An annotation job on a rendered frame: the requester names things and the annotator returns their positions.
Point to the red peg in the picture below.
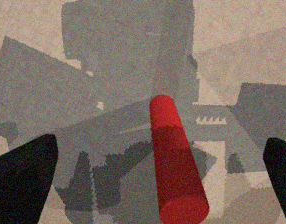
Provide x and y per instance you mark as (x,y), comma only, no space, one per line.
(181,196)

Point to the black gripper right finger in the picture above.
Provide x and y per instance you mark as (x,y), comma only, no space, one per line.
(275,161)

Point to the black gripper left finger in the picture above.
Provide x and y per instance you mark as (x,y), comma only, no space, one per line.
(26,174)

